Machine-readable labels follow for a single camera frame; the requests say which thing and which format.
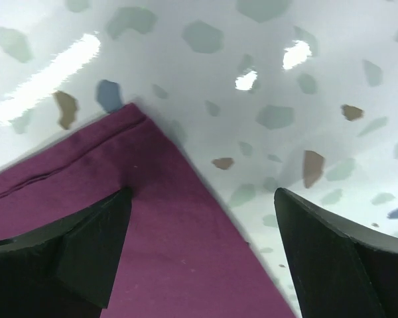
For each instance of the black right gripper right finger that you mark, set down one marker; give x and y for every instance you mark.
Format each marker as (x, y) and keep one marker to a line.
(339, 268)

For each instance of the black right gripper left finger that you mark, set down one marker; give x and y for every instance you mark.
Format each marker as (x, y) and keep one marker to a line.
(66, 268)

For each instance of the purple cloth wrap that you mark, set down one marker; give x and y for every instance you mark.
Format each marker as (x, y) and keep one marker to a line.
(182, 256)

